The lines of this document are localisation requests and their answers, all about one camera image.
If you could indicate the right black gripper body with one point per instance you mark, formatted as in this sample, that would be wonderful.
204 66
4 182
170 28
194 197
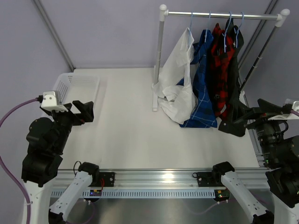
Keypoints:
261 123

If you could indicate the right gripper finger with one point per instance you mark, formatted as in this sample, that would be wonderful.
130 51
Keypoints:
268 107
246 114

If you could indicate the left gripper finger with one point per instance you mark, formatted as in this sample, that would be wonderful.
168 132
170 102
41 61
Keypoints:
78 110
87 113

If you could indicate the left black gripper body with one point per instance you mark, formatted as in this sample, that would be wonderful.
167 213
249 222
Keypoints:
66 119

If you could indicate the blue plaid shirt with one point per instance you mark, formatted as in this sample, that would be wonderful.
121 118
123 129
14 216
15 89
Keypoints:
203 114

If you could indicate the white shirt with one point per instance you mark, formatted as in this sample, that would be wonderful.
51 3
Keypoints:
174 87

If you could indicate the light blue wire hanger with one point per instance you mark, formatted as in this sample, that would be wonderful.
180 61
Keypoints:
190 29

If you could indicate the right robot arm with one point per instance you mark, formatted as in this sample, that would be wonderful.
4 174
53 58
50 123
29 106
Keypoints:
281 158

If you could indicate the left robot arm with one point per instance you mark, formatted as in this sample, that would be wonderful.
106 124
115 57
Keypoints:
46 141

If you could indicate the black pinstripe shirt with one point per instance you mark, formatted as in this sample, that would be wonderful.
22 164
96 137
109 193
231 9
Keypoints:
234 105

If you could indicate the red black plaid shirt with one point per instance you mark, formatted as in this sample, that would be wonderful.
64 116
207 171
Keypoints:
222 52

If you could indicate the white plastic basket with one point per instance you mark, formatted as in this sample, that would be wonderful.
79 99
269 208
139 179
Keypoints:
73 86

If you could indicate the white and silver clothes rack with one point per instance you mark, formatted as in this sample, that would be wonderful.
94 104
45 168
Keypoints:
164 12

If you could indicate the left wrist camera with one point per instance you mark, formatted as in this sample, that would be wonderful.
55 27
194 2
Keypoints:
51 102

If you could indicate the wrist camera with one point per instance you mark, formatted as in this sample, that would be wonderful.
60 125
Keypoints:
51 102
290 111

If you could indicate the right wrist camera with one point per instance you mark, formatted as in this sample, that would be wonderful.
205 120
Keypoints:
290 111

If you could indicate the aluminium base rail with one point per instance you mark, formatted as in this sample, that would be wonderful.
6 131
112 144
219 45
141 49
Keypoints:
252 178

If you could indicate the white slotted cable duct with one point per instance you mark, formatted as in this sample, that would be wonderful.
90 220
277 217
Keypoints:
149 193

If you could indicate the black shirt wire hanger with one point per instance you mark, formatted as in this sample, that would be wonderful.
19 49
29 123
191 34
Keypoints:
237 31

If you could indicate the red shirt wire hanger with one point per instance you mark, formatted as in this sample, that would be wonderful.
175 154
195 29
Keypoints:
226 30

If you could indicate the grey frame post right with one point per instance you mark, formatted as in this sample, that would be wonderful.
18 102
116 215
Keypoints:
269 10

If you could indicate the grey frame post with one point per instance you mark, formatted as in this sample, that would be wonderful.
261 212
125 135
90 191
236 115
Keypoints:
53 33
269 10

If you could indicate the blue shirt wire hanger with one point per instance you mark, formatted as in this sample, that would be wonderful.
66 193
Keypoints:
207 27

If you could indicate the grey frame post left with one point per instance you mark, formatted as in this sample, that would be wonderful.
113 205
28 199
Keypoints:
53 33

